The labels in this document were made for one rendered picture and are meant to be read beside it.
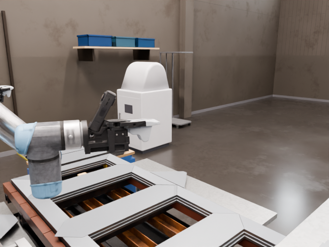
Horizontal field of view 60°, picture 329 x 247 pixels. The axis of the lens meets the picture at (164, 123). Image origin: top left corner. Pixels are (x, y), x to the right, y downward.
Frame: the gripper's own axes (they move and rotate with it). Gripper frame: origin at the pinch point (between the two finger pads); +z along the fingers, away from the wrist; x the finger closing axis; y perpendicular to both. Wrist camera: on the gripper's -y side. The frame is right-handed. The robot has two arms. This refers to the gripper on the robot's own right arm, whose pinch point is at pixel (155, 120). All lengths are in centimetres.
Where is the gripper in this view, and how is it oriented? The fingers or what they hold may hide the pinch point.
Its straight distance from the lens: 80.3
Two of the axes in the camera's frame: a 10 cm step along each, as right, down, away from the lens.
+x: 3.2, 0.9, -9.4
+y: 0.4, 9.9, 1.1
